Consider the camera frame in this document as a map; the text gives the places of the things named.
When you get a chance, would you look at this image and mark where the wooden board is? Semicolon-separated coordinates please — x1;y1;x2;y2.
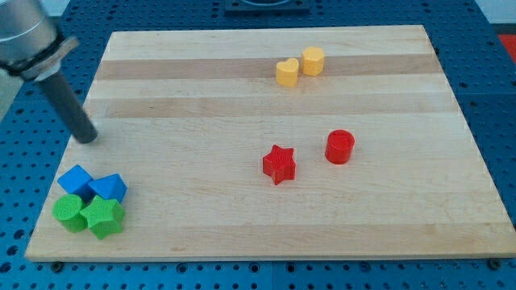
25;25;515;263

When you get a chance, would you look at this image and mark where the blue triangle block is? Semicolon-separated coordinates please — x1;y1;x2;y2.
88;173;127;203

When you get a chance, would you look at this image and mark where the dark mount plate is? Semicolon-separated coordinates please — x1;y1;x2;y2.
222;0;312;15

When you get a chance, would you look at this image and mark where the yellow heart block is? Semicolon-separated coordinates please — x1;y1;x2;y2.
276;58;299;87

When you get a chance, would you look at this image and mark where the blue cube block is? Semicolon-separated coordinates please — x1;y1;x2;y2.
57;165;94;202

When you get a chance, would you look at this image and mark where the green cylinder block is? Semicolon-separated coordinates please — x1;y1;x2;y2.
52;194;87;233

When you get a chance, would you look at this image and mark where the red cylinder block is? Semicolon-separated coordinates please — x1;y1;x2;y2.
325;130;355;164

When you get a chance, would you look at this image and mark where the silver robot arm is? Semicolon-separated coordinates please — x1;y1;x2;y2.
1;0;98;143

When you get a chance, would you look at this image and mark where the red star block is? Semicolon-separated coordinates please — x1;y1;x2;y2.
262;144;296;185

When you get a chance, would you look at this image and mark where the yellow hexagon block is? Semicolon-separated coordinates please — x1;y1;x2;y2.
302;47;325;77

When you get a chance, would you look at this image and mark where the green star block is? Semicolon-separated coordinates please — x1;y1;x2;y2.
80;196;125;240

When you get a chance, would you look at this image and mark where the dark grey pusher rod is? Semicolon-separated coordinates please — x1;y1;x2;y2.
38;71;98;143

